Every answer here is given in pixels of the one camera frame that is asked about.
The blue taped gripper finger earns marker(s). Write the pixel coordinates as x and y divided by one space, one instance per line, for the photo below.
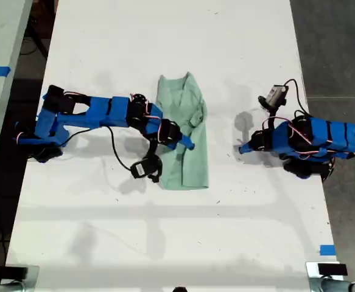
186 140
248 151
184 145
246 145

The pale green T-shirt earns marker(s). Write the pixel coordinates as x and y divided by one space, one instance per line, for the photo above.
195 164

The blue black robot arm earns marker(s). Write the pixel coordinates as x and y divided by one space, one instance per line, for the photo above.
320 138
104 114

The short blue tape piece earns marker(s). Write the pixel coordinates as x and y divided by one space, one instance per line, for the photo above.
327 250

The small black round knob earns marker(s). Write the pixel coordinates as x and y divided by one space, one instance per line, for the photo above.
180 289

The black box on white plate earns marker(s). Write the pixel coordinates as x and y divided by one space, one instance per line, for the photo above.
332 269

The black box on metal plate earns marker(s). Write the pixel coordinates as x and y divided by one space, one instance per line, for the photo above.
16 272

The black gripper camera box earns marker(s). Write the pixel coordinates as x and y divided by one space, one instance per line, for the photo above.
275 95
142 168

